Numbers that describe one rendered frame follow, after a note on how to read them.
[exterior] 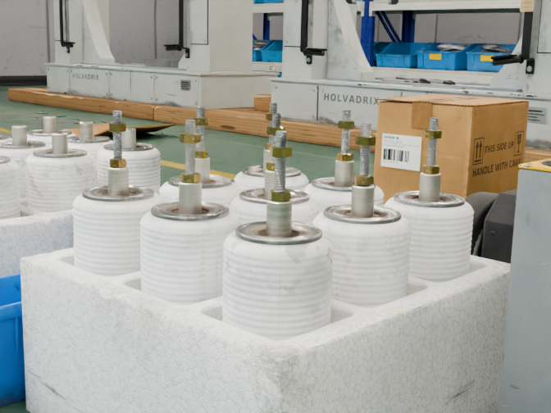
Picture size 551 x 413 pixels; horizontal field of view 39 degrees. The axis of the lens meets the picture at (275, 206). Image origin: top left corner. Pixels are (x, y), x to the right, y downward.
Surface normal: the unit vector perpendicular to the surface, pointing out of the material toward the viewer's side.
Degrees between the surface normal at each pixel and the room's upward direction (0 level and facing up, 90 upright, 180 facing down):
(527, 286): 90
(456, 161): 90
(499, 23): 90
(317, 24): 90
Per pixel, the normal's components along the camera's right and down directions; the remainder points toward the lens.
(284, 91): -0.72, 0.12
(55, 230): 0.71, 0.16
